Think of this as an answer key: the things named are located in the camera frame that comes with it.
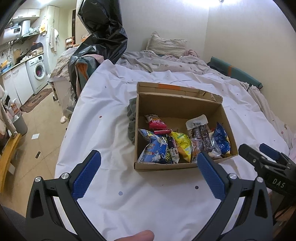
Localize person's left hand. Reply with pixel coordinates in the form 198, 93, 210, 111
114, 229, 155, 241

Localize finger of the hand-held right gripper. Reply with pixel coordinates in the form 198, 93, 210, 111
259, 143, 296, 168
238, 144, 270, 173

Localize white wall appliance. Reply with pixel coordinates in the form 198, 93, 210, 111
3, 25, 23, 42

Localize rolled green mat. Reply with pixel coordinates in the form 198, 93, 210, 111
207, 56, 264, 90

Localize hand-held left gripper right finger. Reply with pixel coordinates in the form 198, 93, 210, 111
196, 151, 273, 241

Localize clear packet of dark snack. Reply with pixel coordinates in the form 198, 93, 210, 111
186, 114, 223, 159

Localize grey floral quilt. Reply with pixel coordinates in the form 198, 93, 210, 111
116, 50, 222, 75

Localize blue white snack bag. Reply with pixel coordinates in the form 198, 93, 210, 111
137, 129, 180, 164

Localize black plastic bag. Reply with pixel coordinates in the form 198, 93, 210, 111
68, 0, 128, 93

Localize yellow snack bag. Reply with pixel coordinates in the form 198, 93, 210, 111
168, 131, 193, 163

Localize red snack bar packet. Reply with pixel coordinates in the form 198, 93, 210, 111
144, 113, 172, 135

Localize grey trash bin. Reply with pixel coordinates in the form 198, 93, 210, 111
13, 115, 28, 136

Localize beige striped pillow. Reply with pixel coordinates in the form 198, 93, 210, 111
146, 31, 188, 57

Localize pink cloth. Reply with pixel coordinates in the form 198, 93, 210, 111
183, 49, 199, 58

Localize white washing machine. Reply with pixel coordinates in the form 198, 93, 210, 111
25, 54, 48, 94

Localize white floor cabinets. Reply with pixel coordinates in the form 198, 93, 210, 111
2, 62, 35, 106

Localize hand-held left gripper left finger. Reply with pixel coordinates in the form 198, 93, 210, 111
25, 149, 107, 241

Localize small brown cardboard box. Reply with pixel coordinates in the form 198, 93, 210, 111
30, 44, 44, 56

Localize white hanging towel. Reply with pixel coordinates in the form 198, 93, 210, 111
49, 27, 59, 55

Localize brown patterned rug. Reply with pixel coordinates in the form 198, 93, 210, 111
20, 88, 53, 113

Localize yellow wooden chair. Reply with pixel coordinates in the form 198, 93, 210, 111
0, 133, 22, 193

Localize dark grey cloth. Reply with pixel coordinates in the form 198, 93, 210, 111
126, 98, 137, 146

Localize folded beige quilt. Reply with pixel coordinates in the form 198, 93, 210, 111
50, 44, 81, 79

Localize teal orange fabric bag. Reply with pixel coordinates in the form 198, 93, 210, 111
76, 54, 104, 93

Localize person's dark grey clothing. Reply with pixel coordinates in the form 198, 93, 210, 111
0, 206, 26, 241

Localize blue yellow-print snack packet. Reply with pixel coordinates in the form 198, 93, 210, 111
212, 122, 232, 156

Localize beige hanging garment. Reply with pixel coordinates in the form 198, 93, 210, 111
0, 86, 14, 135

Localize white wall cabinet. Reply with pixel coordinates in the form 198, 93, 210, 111
13, 9, 41, 20

